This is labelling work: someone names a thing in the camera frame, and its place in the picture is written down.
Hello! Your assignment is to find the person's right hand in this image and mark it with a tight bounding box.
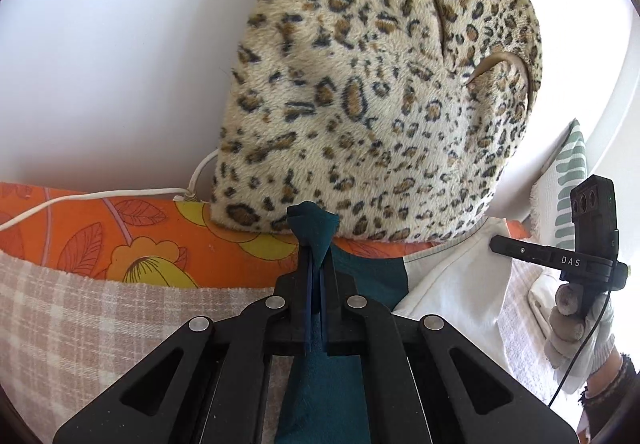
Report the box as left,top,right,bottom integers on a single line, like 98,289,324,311
544,283,617,392

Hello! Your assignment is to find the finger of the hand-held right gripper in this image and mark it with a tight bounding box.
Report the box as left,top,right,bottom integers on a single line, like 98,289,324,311
489,234,615,276

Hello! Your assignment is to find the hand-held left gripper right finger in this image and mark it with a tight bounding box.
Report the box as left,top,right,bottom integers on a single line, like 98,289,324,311
319,249,582,444

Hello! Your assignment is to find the orange floral sheet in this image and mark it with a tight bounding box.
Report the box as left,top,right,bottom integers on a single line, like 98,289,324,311
0,181,532,291

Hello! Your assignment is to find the leopard print cushion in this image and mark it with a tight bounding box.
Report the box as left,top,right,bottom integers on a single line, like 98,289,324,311
209,0,545,245

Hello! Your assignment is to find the teal garment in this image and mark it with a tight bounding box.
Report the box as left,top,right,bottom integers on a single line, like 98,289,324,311
274,201,412,444

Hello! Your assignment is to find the beaded bracelet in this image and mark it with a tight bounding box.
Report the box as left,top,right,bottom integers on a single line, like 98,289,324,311
582,353,637,407

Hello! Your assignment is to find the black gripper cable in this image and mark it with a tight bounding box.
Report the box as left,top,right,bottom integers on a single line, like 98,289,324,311
547,291,615,409

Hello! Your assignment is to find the green striped white pillow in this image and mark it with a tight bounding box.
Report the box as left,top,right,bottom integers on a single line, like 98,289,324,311
529,118,592,252

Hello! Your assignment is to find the beige checked blanket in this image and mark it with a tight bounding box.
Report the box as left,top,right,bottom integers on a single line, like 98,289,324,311
0,249,591,444

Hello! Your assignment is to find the white charging cable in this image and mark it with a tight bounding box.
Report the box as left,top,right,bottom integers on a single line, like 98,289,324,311
0,148,222,232

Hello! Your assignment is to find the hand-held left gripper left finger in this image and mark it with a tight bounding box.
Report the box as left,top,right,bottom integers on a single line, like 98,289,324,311
52,244,314,444

